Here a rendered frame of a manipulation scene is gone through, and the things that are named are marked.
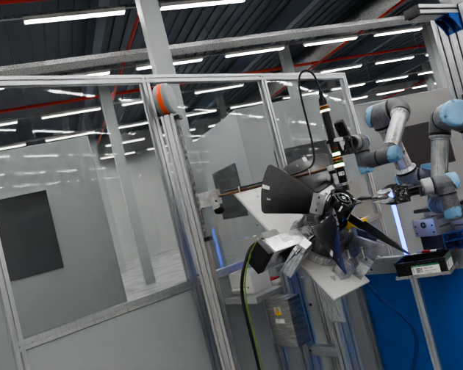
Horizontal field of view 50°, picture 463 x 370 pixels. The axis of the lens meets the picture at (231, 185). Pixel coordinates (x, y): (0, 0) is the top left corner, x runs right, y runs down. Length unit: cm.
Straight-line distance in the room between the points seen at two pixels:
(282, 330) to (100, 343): 80
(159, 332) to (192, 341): 19
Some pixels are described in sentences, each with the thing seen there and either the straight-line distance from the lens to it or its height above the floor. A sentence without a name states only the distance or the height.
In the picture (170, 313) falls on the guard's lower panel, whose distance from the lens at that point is 244.
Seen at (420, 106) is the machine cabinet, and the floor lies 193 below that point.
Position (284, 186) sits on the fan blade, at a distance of 211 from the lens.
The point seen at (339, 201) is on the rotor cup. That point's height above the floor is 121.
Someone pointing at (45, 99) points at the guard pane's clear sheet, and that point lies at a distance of 235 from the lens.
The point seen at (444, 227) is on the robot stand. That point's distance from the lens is 281.
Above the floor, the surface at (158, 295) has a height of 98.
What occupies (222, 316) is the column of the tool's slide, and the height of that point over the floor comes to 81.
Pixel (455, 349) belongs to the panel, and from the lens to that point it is 268.
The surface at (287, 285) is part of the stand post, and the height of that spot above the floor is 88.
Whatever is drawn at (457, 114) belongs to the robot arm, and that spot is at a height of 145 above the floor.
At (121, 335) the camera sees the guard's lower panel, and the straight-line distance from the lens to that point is 232.
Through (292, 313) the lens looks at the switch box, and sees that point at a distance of 232.
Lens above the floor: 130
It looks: 2 degrees up
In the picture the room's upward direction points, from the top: 14 degrees counter-clockwise
